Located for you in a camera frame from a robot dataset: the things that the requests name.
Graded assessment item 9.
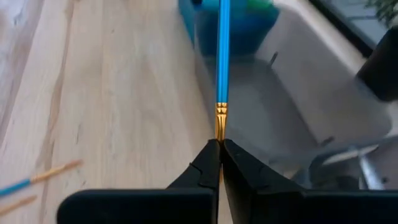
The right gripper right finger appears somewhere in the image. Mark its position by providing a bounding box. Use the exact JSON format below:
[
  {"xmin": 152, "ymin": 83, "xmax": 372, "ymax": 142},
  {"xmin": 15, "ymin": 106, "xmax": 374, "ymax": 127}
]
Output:
[{"xmin": 222, "ymin": 139, "xmax": 398, "ymax": 224}]

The blue plastic tray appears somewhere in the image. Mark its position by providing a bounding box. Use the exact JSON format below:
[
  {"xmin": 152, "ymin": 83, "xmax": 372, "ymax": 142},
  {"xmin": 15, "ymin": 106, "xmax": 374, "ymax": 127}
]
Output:
[{"xmin": 178, "ymin": 0, "xmax": 280, "ymax": 58}]

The grey translucent plastic bin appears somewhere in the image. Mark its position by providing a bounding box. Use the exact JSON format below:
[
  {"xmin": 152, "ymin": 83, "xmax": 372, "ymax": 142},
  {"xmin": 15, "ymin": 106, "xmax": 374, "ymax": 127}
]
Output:
[
  {"xmin": 194, "ymin": 6, "xmax": 392, "ymax": 175},
  {"xmin": 292, "ymin": 135, "xmax": 398, "ymax": 191}
]

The small potted green plant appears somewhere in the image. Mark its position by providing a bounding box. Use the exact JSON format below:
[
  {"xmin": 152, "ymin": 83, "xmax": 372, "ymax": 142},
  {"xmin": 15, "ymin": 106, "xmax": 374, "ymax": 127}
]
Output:
[{"xmin": 356, "ymin": 0, "xmax": 398, "ymax": 103}]

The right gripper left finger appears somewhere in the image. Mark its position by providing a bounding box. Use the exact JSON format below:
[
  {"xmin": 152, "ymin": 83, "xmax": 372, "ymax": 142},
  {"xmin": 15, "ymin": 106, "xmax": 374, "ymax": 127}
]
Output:
[{"xmin": 57, "ymin": 139, "xmax": 221, "ymax": 224}]

